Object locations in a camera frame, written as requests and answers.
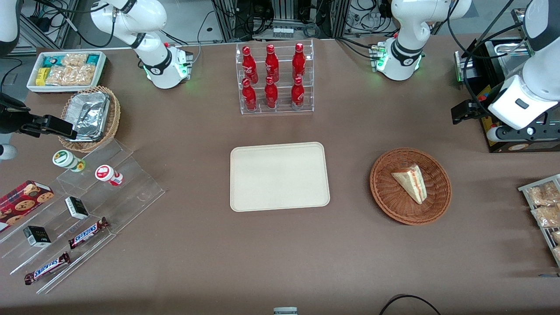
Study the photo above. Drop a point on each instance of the small grey device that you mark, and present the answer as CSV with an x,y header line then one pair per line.
x,y
285,311

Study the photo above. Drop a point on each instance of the triangle sandwich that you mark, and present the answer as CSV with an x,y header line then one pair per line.
x,y
411,183

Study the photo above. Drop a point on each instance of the white rectangular snack bin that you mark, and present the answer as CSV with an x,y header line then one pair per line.
x,y
31,85

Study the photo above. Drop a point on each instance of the red cola bottle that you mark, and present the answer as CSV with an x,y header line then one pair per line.
x,y
299,61
271,63
297,93
249,96
249,65
271,94

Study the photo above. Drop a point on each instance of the clear acrylic stepped stand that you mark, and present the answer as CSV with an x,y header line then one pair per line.
x,y
131,192

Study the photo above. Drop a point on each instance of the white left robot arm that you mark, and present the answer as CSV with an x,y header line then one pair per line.
x,y
540,65

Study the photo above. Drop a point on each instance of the red cookie box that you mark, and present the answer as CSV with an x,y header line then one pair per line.
x,y
22,200

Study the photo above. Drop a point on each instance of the red capped yoghurt bottle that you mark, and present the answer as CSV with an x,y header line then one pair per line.
x,y
107,174

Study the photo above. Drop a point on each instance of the aluminium foil tray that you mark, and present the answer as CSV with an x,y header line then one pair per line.
x,y
87,116

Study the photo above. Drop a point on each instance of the teal snack packet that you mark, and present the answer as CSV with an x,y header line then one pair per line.
x,y
50,60
92,58

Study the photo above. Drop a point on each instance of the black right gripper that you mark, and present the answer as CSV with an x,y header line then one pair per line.
x,y
9,118

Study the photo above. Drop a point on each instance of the brown round wicker basket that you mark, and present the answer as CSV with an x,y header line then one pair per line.
x,y
389,197

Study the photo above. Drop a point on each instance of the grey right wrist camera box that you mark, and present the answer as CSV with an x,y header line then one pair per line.
x,y
6,152

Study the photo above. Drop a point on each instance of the small black carton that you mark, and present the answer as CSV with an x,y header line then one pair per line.
x,y
76,208
36,236

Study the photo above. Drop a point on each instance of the clear acrylic bottle rack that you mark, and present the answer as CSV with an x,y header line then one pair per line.
x,y
280,105

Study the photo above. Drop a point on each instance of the clear bag of crackers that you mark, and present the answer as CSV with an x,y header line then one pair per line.
x,y
74,59
72,75

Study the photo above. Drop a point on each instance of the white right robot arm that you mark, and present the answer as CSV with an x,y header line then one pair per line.
x,y
148,52

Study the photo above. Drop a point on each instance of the beige plastic serving tray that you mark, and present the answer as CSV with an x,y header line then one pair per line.
x,y
280,177

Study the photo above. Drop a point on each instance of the Snickers chocolate bar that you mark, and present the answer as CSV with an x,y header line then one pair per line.
x,y
89,232
47,268

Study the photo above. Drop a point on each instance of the green capped yoghurt bottle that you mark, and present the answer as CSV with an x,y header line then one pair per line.
x,y
67,160

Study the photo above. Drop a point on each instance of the light tan wicker basket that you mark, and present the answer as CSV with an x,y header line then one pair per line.
x,y
114,113

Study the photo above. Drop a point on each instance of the clear bag of pastries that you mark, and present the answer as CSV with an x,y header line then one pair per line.
x,y
547,216
542,194
556,238

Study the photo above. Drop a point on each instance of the aluminium profile equipment frame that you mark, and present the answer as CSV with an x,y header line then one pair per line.
x,y
280,17

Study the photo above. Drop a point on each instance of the small yellow snack box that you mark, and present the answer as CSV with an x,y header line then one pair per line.
x,y
42,76

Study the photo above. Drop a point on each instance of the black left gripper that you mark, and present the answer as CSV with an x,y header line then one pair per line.
x,y
478,107

